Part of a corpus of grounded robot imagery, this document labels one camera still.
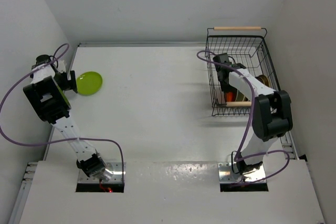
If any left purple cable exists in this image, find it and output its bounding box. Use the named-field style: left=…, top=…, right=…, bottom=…
left=0, top=43, right=125, bottom=180

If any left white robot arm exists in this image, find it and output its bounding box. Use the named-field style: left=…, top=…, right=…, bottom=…
left=23, top=55, right=113, bottom=182

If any green plate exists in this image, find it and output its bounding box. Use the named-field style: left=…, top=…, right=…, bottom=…
left=76, top=71, right=103, bottom=95

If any cream plate with flowers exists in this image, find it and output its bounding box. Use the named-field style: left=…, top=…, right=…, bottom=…
left=239, top=94, right=249, bottom=102

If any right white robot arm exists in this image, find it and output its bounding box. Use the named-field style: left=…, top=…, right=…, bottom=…
left=213, top=53, right=293, bottom=175

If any purple cable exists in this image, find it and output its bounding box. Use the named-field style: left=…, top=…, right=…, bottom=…
left=0, top=43, right=125, bottom=180
left=196, top=50, right=290, bottom=187

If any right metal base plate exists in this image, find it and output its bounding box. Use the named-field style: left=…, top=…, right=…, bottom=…
left=217, top=162, right=266, bottom=184

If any yellow patterned plate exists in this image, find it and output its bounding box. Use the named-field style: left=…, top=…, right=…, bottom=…
left=256, top=74, right=270, bottom=87

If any blue patterned plate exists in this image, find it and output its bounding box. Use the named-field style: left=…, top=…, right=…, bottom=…
left=235, top=91, right=244, bottom=102

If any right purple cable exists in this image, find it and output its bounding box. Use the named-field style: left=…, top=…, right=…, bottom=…
left=196, top=50, right=290, bottom=187

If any metal base plate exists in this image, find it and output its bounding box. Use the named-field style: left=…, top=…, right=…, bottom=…
left=77, top=161, right=125, bottom=184
left=217, top=162, right=266, bottom=184

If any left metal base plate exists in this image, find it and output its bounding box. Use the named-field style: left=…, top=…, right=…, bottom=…
left=77, top=161, right=125, bottom=184

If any orange plate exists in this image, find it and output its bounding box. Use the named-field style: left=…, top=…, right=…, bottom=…
left=225, top=92, right=236, bottom=102

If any black wire dish rack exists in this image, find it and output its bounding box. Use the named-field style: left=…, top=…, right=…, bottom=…
left=205, top=28, right=281, bottom=116

